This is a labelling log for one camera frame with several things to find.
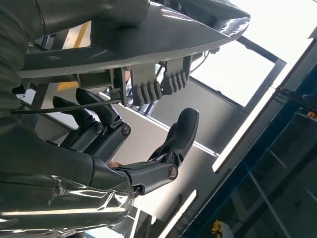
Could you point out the small yellow object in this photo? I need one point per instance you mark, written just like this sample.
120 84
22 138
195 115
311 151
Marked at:
217 227

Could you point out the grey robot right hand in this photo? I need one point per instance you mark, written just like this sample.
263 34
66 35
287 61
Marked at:
49 157

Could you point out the long ceiling light strip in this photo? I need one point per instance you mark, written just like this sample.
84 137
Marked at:
244 129
178 213

